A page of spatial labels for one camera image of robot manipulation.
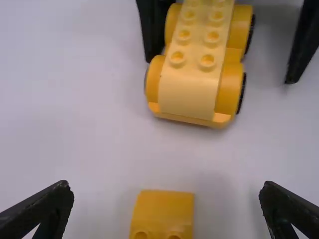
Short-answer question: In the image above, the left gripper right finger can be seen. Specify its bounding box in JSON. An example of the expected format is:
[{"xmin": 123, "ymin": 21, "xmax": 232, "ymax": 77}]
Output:
[{"xmin": 258, "ymin": 180, "xmax": 319, "ymax": 239}]

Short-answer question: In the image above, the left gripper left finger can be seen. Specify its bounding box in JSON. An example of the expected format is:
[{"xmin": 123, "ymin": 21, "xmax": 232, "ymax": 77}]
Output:
[{"xmin": 0, "ymin": 179, "xmax": 75, "ymax": 239}]

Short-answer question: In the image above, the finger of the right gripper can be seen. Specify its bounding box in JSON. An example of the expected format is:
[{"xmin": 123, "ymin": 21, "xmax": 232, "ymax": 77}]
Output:
[
  {"xmin": 135, "ymin": 0, "xmax": 176, "ymax": 64},
  {"xmin": 284, "ymin": 0, "xmax": 319, "ymax": 85}
]

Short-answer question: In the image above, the yellow toy car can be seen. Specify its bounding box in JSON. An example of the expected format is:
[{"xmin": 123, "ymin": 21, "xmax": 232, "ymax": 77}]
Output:
[{"xmin": 144, "ymin": 0, "xmax": 256, "ymax": 130}]

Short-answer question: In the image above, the yellow toy brick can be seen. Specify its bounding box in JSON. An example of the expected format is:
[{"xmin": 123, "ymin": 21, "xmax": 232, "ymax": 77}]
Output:
[{"xmin": 128, "ymin": 189, "xmax": 195, "ymax": 239}]

